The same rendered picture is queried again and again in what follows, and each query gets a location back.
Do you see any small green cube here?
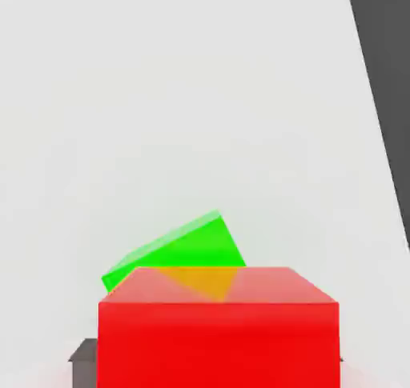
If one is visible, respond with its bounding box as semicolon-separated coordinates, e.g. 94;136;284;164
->
101;209;247;294

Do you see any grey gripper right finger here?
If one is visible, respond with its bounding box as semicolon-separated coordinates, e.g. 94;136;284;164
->
338;355;363;388

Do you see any small red cube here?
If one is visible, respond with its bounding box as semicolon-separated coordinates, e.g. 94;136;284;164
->
96;266;341;388

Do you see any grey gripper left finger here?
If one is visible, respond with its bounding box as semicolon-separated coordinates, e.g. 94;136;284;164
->
47;338;99;388

